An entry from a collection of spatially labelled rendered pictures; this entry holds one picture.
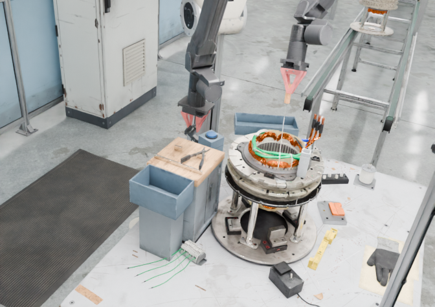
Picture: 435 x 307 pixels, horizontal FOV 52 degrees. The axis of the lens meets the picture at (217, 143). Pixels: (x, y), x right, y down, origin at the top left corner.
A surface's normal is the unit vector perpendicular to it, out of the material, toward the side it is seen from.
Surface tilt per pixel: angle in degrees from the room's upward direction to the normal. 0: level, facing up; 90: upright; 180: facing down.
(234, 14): 90
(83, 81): 92
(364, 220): 0
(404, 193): 0
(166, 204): 90
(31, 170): 0
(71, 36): 90
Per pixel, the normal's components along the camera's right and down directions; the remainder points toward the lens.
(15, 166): 0.08, -0.85
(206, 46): 0.42, 0.79
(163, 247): -0.44, 0.44
